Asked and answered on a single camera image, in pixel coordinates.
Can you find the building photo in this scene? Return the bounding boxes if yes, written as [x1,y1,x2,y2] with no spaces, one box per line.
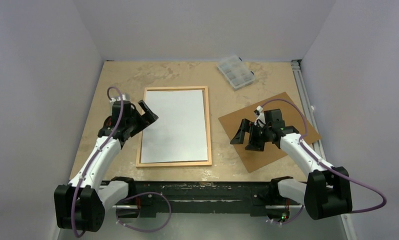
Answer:
[140,88,210,164]

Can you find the light wooden picture frame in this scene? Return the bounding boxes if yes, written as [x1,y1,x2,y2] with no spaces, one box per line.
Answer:
[135,86,213,168]

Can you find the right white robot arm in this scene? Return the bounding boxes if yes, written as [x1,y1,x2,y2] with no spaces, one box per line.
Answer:
[230,106,353,220]

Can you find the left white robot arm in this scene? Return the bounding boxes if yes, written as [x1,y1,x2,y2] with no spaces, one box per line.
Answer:
[53,100,159,232]

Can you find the clear plastic organizer box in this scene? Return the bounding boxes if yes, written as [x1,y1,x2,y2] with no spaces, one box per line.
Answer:
[217,55,256,91]

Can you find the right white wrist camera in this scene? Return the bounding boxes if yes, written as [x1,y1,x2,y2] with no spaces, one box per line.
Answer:
[254,105,266,127]

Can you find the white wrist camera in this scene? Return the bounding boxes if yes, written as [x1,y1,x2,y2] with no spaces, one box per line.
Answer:
[254,105,266,127]
[109,93,130,105]

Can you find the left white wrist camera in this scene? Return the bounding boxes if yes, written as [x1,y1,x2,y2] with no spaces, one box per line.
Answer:
[109,93,130,105]

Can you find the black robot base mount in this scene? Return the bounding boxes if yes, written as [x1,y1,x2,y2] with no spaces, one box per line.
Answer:
[114,181,299,218]

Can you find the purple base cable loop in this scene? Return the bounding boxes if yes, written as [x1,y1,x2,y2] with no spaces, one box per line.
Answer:
[114,191,173,233]

